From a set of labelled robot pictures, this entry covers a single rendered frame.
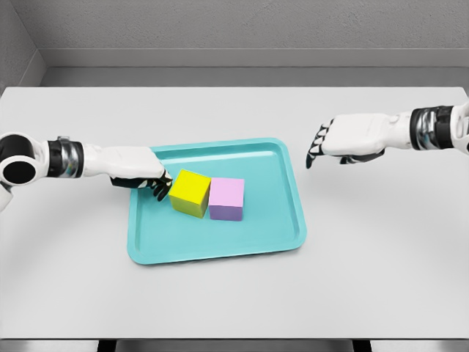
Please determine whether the yellow cube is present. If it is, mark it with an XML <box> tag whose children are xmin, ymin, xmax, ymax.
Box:
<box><xmin>168</xmin><ymin>169</ymin><xmax>213</xmax><ymax>220</ymax></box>

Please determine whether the teal plastic tray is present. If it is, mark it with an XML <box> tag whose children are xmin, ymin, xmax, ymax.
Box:
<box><xmin>126</xmin><ymin>137</ymin><xmax>307</xmax><ymax>267</ymax></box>

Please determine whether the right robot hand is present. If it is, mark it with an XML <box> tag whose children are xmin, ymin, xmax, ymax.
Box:
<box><xmin>306</xmin><ymin>114</ymin><xmax>388</xmax><ymax>170</ymax></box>

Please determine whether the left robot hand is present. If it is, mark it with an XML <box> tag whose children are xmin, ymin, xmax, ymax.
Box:
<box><xmin>103</xmin><ymin>146</ymin><xmax>174</xmax><ymax>202</ymax></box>

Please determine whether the pink cube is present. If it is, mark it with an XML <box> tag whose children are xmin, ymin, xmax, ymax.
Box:
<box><xmin>208</xmin><ymin>177</ymin><xmax>245</xmax><ymax>222</ymax></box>

